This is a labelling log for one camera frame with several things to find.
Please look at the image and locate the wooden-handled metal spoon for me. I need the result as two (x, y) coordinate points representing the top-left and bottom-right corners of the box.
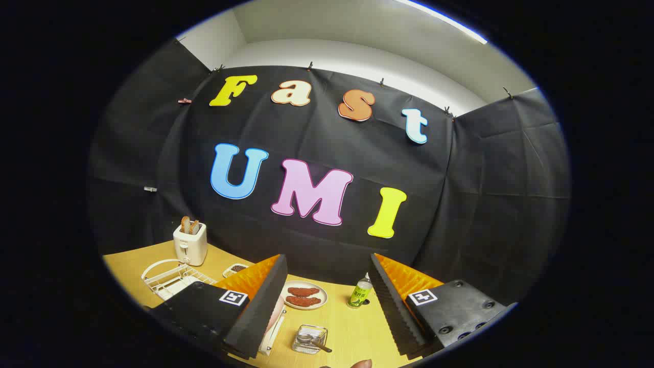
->
(298, 333), (333, 353)

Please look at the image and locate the black backdrop cloth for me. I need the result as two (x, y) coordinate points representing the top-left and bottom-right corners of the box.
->
(87, 38), (570, 307)

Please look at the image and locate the metal wire basket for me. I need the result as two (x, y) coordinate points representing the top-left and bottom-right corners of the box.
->
(292, 325), (329, 354)

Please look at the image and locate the pink plate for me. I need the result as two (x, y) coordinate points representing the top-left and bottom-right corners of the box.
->
(269, 294), (286, 335)

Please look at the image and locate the green label drink bottle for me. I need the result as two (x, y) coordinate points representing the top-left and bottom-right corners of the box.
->
(347, 273), (373, 309)

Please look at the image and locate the white toaster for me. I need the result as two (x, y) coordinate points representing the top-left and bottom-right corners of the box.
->
(173, 221), (208, 266)

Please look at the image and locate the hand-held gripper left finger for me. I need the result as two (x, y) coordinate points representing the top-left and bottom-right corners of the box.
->
(146, 254), (288, 360)

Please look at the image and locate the white plate with sausages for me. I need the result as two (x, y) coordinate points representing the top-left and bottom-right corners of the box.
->
(281, 281), (329, 310)

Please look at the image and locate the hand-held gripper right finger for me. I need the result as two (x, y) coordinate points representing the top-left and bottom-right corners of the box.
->
(369, 253), (517, 358)

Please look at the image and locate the white wire dish rack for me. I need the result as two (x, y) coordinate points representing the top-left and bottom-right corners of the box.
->
(142, 259), (288, 357)

